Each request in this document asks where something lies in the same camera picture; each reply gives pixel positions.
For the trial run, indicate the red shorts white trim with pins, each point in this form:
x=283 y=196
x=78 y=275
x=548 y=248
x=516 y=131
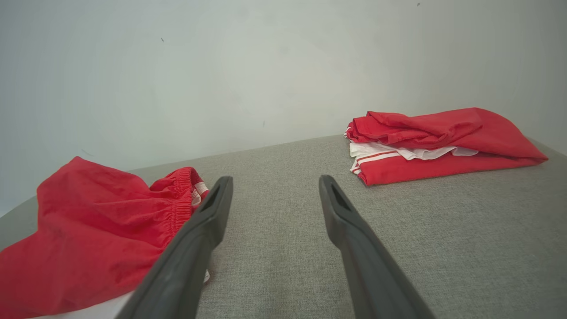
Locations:
x=88 y=230

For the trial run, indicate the red jersey number 23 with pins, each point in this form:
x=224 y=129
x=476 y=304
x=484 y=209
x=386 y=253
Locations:
x=465 y=128

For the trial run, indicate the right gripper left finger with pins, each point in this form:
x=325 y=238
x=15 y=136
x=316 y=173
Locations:
x=190 y=266

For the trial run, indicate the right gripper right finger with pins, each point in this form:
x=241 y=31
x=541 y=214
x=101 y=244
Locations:
x=367 y=270

